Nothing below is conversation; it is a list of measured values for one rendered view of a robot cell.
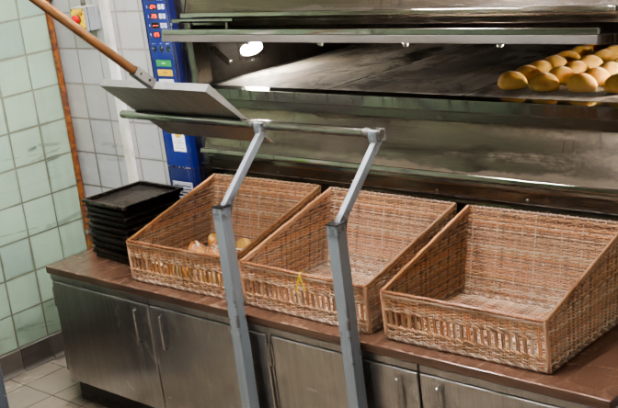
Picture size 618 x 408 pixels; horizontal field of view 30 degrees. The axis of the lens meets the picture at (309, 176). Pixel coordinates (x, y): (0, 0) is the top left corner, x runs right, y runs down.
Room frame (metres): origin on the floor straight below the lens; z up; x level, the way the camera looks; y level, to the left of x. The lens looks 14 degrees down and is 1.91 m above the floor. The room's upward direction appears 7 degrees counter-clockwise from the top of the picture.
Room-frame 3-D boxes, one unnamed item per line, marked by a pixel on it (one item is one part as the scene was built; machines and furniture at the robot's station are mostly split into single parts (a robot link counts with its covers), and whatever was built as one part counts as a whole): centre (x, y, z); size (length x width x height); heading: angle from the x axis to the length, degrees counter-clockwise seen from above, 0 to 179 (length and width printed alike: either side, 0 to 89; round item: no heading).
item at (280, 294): (3.54, -0.10, 0.72); 0.56 x 0.49 x 0.28; 45
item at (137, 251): (3.95, 0.32, 0.72); 0.56 x 0.49 x 0.28; 47
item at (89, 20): (4.76, 0.83, 1.46); 0.10 x 0.07 x 0.10; 45
